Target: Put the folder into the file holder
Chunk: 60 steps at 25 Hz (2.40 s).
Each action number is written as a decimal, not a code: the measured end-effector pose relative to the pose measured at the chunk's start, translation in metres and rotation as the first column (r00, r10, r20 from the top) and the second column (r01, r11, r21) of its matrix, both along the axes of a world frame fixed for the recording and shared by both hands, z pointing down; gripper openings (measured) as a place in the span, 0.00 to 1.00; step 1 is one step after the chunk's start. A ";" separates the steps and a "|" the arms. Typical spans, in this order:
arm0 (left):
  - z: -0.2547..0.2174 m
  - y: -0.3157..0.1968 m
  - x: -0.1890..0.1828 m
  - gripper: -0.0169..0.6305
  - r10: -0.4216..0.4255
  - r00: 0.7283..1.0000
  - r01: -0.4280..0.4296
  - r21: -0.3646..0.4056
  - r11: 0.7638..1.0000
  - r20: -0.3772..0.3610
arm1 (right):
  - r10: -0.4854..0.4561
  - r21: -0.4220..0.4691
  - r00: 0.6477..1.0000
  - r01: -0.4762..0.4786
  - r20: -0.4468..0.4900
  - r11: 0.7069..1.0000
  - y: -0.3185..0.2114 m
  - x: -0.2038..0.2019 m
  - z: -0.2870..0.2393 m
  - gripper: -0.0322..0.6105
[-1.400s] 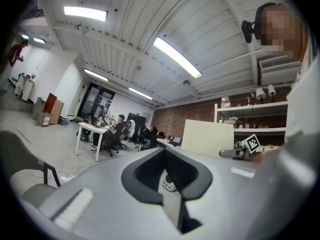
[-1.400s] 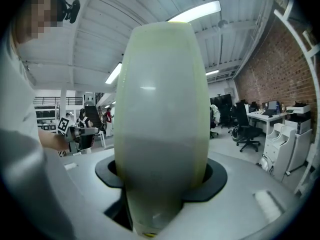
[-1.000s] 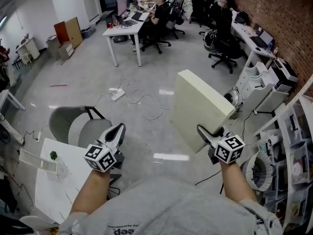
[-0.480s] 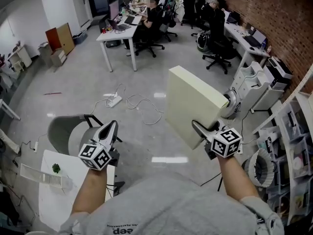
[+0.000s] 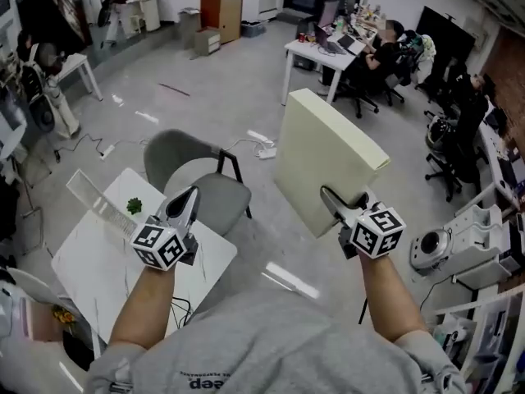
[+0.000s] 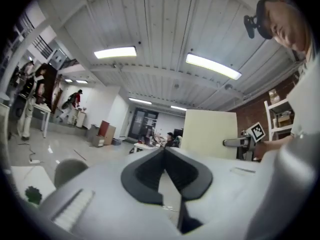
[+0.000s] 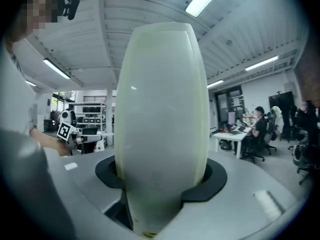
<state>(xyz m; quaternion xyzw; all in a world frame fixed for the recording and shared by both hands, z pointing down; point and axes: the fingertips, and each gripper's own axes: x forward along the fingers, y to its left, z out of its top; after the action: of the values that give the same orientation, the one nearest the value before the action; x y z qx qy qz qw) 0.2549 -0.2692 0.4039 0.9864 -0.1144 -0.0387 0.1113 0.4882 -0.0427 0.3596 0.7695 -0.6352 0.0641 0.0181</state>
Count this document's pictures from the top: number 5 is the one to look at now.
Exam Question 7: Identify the person's right forearm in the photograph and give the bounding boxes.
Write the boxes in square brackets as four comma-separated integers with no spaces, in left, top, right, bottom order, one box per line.
[359,249,427,344]

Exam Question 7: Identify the person's left forearm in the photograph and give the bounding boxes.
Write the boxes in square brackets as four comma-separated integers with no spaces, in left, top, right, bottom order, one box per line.
[107,263,177,350]

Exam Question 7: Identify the black wall screen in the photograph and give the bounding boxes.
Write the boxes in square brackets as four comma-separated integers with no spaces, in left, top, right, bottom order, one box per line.
[416,5,477,69]

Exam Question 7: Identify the black round fan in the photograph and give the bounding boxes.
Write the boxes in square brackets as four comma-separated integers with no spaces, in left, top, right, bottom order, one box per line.
[32,96,57,133]

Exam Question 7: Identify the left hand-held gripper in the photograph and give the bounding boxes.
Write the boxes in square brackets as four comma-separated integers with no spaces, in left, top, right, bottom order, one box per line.
[130,186,201,272]

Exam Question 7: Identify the black office chair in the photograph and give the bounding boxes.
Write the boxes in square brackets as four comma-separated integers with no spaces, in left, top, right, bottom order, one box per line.
[331,71,405,118]
[424,108,481,203]

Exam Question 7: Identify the white plastic cabinet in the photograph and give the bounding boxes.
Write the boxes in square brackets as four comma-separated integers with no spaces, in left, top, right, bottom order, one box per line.
[450,203,516,289]

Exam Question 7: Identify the white marble table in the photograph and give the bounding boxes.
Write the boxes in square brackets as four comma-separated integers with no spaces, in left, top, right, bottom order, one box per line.
[51,167,238,346]

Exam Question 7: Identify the clear plastic tray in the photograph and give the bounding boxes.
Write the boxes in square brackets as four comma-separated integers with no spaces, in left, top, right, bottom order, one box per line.
[66,168,139,240]

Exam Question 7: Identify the white chair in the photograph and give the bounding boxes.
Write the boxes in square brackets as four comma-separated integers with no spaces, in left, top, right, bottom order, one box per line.
[0,267,62,307]

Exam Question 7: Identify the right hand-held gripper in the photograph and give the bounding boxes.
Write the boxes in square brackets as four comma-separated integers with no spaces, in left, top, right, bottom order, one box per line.
[319,185,407,260]

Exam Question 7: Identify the small white desk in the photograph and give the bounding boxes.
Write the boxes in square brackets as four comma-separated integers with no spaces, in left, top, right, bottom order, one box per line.
[129,0,161,32]

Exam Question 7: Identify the round white device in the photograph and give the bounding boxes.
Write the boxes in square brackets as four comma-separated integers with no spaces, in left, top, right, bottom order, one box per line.
[409,227,454,271]

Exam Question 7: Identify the orange flowers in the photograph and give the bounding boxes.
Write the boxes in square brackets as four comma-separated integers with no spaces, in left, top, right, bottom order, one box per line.
[51,305,77,326]

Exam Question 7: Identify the small drawer cabinet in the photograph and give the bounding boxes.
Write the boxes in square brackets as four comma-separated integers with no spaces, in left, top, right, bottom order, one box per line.
[194,29,221,55]

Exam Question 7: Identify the light wooden board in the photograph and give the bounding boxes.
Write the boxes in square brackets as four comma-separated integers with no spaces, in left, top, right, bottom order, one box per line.
[219,0,244,44]

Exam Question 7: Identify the office chair with jackets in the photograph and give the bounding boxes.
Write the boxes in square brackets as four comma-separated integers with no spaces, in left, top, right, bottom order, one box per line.
[399,33,436,85]

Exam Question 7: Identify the pale yellow cardboard box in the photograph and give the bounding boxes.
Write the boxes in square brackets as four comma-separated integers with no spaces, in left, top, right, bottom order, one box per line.
[273,88,391,240]

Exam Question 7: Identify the white shelving unit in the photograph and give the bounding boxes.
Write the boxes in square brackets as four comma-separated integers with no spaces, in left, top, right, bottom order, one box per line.
[426,285,525,394]

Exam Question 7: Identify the grey upholstered chair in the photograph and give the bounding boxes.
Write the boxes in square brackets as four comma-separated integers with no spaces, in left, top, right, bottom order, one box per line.
[143,128,253,237]

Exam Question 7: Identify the red-brown wooden board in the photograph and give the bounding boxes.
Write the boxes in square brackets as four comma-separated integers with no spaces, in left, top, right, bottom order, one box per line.
[199,0,222,32]

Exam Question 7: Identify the person's grey sweatshirt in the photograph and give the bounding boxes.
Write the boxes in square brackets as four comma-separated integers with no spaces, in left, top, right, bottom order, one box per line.
[84,287,468,394]

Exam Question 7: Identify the long white office desk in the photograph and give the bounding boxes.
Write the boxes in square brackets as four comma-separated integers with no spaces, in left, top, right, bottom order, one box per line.
[477,112,525,208]

